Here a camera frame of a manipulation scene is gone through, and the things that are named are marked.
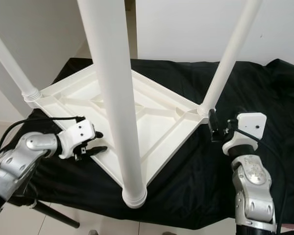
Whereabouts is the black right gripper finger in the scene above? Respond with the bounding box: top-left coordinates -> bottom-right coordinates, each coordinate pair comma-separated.
208,109 -> 219,140

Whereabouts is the white plastic table top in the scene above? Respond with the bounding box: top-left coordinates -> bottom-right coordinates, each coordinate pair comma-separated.
24,69 -> 211,189

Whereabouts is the black table cloth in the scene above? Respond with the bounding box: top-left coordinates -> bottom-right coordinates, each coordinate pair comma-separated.
20,58 -> 294,231

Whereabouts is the black metal table leg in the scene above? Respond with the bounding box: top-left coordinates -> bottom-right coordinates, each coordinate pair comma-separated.
32,200 -> 80,229

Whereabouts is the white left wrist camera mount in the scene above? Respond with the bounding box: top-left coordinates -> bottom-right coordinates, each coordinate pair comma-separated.
59,120 -> 98,160

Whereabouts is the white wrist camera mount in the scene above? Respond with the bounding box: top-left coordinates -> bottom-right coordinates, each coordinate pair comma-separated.
59,120 -> 98,160
222,113 -> 268,156

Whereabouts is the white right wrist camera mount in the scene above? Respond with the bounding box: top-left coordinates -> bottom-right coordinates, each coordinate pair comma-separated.
222,113 -> 268,156

